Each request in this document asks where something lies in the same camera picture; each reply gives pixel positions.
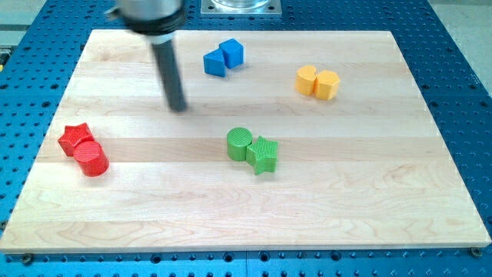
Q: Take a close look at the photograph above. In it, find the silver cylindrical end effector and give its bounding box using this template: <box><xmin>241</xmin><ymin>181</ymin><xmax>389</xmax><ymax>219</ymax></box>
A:
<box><xmin>105</xmin><ymin>0</ymin><xmax>186</xmax><ymax>44</ymax></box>

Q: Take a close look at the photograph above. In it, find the black pusher rod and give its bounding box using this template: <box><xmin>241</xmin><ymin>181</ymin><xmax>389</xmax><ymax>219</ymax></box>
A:
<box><xmin>151</xmin><ymin>40</ymin><xmax>187</xmax><ymax>112</ymax></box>

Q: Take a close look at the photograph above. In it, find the blue wedge block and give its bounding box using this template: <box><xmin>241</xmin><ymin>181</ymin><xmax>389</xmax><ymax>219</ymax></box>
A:
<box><xmin>203</xmin><ymin>49</ymin><xmax>226</xmax><ymax>77</ymax></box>

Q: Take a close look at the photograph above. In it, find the blue cube block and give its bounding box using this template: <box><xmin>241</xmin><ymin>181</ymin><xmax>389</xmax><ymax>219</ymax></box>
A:
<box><xmin>219</xmin><ymin>38</ymin><xmax>244</xmax><ymax>68</ymax></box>

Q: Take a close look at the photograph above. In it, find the green cylinder block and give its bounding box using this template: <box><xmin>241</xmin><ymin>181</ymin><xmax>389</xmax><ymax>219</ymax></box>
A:
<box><xmin>226</xmin><ymin>127</ymin><xmax>253</xmax><ymax>162</ymax></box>

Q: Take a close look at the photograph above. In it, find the red star block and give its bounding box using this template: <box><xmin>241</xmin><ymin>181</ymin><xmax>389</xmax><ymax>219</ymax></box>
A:
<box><xmin>58</xmin><ymin>123</ymin><xmax>95</xmax><ymax>157</ymax></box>

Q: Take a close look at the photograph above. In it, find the red cylinder block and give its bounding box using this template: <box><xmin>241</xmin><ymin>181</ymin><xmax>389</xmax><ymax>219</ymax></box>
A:
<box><xmin>73</xmin><ymin>141</ymin><xmax>109</xmax><ymax>177</ymax></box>

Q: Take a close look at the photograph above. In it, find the blue perforated table plate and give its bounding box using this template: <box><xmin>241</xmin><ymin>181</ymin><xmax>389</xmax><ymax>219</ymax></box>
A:
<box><xmin>1</xmin><ymin>0</ymin><xmax>491</xmax><ymax>276</ymax></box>

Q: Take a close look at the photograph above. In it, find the green star block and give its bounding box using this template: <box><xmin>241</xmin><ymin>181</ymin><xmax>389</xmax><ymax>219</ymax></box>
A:
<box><xmin>246</xmin><ymin>136</ymin><xmax>278</xmax><ymax>175</ymax></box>

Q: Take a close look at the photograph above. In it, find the yellow heart block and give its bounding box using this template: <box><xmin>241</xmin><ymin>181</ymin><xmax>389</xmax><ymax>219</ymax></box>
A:
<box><xmin>294</xmin><ymin>65</ymin><xmax>317</xmax><ymax>95</ymax></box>

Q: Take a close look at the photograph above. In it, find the wooden board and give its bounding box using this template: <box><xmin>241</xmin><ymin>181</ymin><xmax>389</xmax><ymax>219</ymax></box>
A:
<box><xmin>1</xmin><ymin>29</ymin><xmax>490</xmax><ymax>254</ymax></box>

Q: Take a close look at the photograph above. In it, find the yellow hexagon block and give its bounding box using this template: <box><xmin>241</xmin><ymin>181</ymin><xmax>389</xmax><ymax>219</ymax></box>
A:
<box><xmin>314</xmin><ymin>70</ymin><xmax>341</xmax><ymax>101</ymax></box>

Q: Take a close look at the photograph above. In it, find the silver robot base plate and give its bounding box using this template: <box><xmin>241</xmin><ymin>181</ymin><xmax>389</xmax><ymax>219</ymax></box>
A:
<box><xmin>201</xmin><ymin>0</ymin><xmax>282</xmax><ymax>16</ymax></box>

